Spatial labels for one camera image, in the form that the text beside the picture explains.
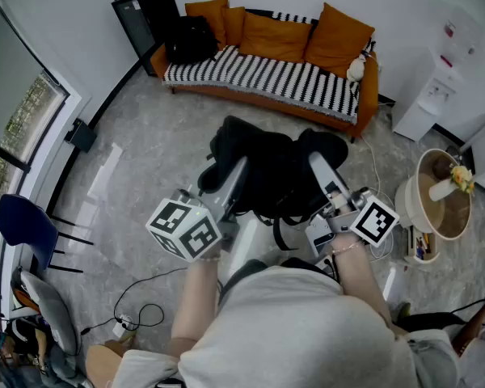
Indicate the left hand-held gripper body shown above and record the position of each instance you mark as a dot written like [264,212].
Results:
[178,224]

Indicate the white plush toy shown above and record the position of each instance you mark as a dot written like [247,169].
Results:
[355,69]

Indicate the blue chair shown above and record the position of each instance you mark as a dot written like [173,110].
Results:
[24,224]

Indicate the black backpack with red mark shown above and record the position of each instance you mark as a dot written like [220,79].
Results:
[190,40]

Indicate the black garment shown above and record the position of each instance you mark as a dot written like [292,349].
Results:
[271,164]

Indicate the wide orange cushion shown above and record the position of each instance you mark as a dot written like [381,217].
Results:
[272,36]

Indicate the orange sofa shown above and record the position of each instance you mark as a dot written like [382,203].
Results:
[369,95]

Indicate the grey chair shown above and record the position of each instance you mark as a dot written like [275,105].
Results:
[52,313]

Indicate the person's left forearm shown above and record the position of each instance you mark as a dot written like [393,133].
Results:
[196,301]

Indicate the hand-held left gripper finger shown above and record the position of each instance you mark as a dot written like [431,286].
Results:
[234,184]

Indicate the large orange cushion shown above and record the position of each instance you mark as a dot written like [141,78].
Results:
[210,16]

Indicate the white pen holder box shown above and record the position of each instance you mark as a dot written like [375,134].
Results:
[422,253]

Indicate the white power strip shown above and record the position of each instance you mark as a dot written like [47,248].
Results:
[121,326]

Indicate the black wall box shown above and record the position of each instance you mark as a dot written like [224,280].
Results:
[81,136]

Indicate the window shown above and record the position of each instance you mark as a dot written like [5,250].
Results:
[28,115]

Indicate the person's grey shirt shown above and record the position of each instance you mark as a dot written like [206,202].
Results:
[291,330]

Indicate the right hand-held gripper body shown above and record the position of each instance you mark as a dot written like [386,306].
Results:
[374,220]

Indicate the person's right forearm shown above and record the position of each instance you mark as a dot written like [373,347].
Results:
[359,273]

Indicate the white water dispenser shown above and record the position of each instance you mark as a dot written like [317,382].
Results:
[436,91]

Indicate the white vase with yellow flowers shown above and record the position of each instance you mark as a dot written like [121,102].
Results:
[442,188]

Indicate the square orange cushion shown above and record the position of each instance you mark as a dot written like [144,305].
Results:
[337,39]

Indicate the round white side table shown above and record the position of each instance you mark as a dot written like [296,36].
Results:
[448,216]

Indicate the black cabinet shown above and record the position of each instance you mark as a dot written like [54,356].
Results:
[153,14]

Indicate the small orange cushion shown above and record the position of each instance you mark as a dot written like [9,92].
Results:
[234,24]

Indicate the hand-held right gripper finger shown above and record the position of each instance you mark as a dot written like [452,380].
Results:
[321,172]

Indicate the black and white patterned blanket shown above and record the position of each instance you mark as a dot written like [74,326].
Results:
[266,75]

